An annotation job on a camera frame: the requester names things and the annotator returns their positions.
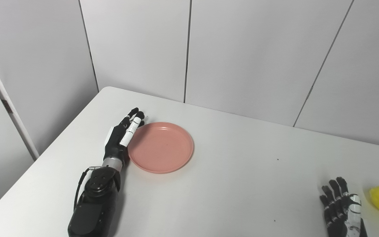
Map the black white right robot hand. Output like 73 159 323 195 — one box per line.
319 177 367 237

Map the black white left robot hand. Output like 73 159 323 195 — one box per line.
103 107 145 165

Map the pink round plate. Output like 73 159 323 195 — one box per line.
127 122 194 174

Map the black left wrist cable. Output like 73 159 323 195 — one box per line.
74 167 95 211

